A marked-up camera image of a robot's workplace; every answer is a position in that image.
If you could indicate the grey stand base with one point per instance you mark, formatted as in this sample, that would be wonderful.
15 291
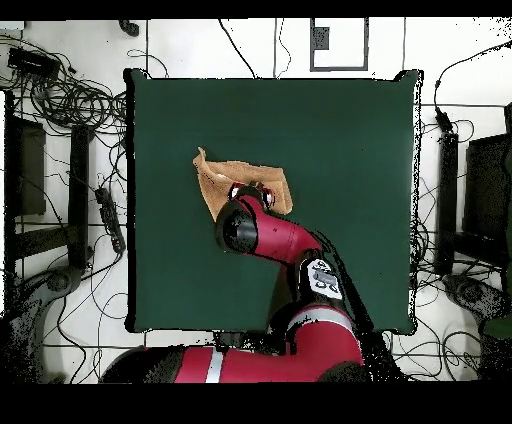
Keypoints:
60 280
472 292

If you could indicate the black metal frame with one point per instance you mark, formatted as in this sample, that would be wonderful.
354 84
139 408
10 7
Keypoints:
79 192
447 200

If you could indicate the green object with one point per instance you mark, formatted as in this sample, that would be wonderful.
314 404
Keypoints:
500 328

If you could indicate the orange terry towel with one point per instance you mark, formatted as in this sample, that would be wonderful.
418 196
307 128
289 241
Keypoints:
248 176

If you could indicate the small black floor object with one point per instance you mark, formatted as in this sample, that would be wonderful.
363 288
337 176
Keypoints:
130 28

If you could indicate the black adapter box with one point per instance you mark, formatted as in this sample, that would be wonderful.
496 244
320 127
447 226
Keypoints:
32 62

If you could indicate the dark green table cloth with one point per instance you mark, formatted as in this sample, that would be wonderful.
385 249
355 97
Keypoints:
340 160

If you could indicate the black power strip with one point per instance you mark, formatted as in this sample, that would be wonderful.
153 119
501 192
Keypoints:
110 220

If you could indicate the grey rectangular floor frame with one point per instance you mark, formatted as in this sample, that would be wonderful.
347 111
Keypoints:
339 68

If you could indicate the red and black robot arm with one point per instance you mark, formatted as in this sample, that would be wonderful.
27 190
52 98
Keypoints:
280 236

